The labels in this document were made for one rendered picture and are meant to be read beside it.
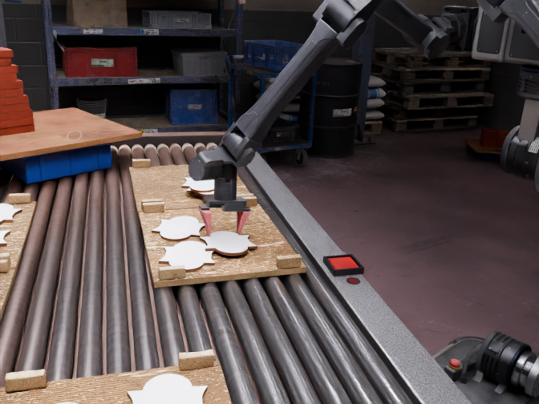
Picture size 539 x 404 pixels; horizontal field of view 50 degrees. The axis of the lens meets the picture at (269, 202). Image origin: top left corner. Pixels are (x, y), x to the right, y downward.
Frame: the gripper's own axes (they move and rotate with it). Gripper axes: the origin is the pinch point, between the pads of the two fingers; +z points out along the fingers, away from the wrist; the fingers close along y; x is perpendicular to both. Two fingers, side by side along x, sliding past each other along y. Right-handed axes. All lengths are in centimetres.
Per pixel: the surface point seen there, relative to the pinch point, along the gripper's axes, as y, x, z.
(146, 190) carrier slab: -15.1, 38.9, -5.0
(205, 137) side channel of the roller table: 15, 96, -18
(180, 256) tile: -12.6, -9.1, 2.7
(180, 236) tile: -10.7, 1.4, 0.7
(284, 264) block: 9.7, -19.0, 2.7
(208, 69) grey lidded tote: 91, 447, -62
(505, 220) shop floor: 262, 199, 44
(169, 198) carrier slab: -9.2, 30.8, -3.9
